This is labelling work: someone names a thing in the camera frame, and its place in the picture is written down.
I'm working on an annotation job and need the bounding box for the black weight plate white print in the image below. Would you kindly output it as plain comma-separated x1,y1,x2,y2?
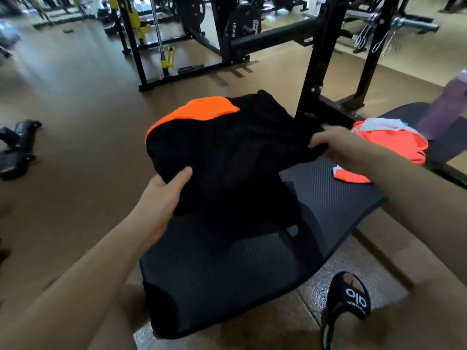
224,4,263,42

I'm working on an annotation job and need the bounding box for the yellow safety catch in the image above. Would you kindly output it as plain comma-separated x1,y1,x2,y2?
160,46,176,70

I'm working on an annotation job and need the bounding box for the orange teal white jersey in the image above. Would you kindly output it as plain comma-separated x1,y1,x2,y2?
332,117,430,185

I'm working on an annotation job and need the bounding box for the black orange jacket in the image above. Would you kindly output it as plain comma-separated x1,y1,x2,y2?
145,89,329,230

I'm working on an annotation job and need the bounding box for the black right slipper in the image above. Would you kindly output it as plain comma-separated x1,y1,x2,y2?
321,271,372,350

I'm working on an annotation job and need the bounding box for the person's left hand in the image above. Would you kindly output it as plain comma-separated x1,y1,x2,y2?
131,166,193,245

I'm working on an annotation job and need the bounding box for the person's left forearm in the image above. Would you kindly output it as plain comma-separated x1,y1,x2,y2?
0,214,161,350

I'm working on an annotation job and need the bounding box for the person's right forearm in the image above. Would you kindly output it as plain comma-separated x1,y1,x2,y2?
364,149,467,285

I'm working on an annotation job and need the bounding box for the black ribbed bench pad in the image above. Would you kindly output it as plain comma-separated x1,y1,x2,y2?
138,102,467,340

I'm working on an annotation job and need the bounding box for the black steel bench frame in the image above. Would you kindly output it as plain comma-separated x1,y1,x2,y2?
294,0,467,186

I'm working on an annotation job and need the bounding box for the person's left leg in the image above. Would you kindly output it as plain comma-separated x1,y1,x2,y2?
87,284,154,350

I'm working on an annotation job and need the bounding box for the black power rack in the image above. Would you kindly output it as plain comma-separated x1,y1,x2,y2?
115,0,322,92

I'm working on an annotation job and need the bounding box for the black exercise machine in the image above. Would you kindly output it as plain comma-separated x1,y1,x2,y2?
437,0,467,14

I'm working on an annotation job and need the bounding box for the yellow black gym machine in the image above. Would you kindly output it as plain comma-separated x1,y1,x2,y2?
106,0,152,40

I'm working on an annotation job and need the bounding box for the pink water bottle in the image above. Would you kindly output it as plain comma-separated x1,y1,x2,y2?
414,68,467,141

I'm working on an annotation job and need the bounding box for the person's right hand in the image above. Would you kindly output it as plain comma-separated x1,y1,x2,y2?
308,124,384,175

